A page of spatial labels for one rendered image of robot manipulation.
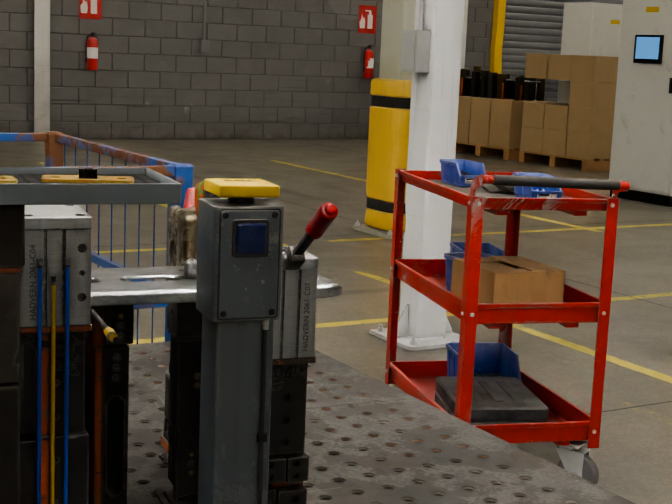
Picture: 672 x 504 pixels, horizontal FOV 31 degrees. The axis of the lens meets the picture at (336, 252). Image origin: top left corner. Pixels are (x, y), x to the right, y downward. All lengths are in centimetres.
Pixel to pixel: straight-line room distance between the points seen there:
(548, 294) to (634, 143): 818
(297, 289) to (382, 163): 720
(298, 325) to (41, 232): 31
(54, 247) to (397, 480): 67
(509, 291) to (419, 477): 183
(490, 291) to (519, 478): 178
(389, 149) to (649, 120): 376
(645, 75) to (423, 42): 653
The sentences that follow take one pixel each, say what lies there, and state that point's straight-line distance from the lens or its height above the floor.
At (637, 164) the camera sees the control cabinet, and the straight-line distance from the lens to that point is 1168.
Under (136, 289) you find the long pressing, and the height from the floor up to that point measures 100.
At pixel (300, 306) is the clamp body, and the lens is 135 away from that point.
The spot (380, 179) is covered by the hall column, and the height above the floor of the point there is 40.
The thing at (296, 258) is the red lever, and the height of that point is 106.
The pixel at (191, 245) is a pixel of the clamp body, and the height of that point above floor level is 102.
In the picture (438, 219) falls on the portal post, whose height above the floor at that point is 57.
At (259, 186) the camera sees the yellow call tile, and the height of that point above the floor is 116.
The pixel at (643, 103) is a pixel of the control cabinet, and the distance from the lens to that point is 1164.
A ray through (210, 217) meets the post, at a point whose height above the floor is 113.
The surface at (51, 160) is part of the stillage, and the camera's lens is 453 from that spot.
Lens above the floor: 129
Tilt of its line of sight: 10 degrees down
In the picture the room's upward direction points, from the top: 2 degrees clockwise
